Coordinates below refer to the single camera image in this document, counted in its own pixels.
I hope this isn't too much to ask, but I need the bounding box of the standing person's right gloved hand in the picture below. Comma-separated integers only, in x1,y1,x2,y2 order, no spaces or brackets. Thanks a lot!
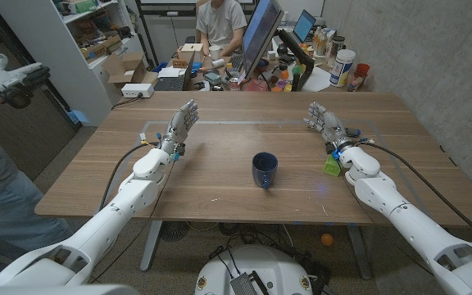
0,52,52,110

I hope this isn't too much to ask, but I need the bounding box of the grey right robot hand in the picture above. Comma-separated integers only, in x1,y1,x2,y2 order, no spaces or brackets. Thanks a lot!
303,101,354,155

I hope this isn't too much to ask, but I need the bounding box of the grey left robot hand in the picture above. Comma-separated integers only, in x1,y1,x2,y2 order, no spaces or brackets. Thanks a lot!
160,99,200,156

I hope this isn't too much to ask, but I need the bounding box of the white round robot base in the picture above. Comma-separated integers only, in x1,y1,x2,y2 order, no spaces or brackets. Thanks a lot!
193,244,315,295

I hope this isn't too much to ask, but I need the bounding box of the green block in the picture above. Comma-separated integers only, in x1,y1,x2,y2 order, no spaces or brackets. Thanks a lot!
322,153,343,178

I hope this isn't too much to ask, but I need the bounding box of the dark blue cup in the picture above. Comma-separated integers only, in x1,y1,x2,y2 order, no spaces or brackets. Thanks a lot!
252,152,279,190

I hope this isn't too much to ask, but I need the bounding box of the black open laptop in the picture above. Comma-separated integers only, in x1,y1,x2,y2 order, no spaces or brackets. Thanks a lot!
152,51,197,92

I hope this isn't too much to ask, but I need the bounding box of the white power box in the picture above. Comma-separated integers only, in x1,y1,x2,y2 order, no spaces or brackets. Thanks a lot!
120,83,155,99

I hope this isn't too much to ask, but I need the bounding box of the white shelf unit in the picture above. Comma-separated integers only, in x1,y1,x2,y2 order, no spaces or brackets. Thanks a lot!
0,0,155,127

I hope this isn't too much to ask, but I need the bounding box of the white canister blue label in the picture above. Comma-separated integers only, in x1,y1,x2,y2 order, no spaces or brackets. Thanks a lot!
329,48,356,88

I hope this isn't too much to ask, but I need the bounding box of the open cardboard box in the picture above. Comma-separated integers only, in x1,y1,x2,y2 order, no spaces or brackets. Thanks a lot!
101,51,159,89

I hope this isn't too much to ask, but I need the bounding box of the small open laptop blue screen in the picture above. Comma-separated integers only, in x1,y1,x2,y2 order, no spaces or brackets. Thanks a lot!
292,9,317,44

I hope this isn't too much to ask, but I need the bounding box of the seated person grey t-shirt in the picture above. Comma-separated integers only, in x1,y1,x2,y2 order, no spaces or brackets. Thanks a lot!
195,0,248,57

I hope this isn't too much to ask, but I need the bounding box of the large tilted computer monitor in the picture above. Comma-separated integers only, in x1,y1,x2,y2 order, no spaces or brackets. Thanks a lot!
240,0,285,81

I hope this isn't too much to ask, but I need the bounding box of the grey table leg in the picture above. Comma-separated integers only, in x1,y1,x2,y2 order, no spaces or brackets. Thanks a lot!
139,220,164,273
345,224,373,280

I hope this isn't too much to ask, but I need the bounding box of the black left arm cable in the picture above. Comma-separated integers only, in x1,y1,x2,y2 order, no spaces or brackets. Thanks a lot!
98,141,161,212

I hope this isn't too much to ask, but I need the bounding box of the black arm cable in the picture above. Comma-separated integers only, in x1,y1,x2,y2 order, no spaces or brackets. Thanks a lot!
357,140,472,249
98,141,161,212

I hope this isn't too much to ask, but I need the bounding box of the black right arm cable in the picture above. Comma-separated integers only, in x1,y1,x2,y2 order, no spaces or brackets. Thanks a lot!
357,140,472,249

